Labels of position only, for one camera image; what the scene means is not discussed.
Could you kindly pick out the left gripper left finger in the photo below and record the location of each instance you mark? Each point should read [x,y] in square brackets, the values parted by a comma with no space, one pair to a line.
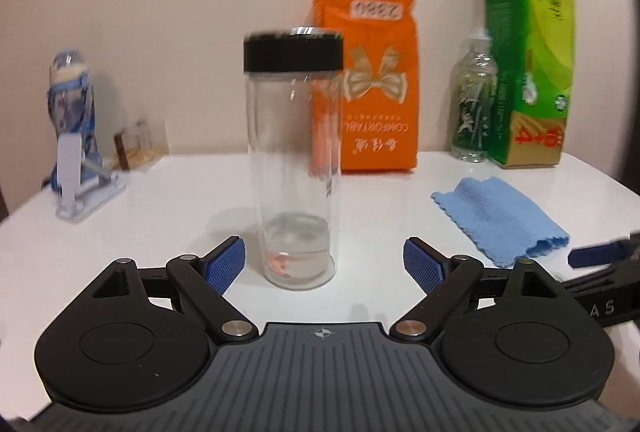
[201,283]

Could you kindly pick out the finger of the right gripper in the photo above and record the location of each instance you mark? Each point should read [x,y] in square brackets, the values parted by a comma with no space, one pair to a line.
[592,256]

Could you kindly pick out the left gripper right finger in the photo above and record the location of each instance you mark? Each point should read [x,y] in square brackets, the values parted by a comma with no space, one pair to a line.
[447,284]

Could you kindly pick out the blue microfiber cloth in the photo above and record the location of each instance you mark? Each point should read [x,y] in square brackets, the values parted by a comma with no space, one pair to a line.
[501,222]

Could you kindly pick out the glass jar with black lid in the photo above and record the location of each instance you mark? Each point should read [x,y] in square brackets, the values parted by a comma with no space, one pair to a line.
[293,102]

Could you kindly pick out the clear cookie box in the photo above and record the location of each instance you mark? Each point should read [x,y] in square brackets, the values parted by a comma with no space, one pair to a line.
[140,145]

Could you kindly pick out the white phone stand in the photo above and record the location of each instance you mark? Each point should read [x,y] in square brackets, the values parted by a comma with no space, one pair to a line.
[84,185]

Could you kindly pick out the orange tissue pack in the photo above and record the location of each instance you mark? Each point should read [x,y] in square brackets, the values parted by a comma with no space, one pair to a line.
[381,90]

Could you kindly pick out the clear plastic drink bottle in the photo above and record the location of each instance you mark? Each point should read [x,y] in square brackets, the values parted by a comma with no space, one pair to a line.
[475,87]

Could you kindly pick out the blue kids water bottle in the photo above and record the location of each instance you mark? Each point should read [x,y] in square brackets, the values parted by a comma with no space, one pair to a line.
[70,100]

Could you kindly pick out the green tissue pack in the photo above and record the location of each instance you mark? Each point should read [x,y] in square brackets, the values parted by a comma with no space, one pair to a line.
[533,44]

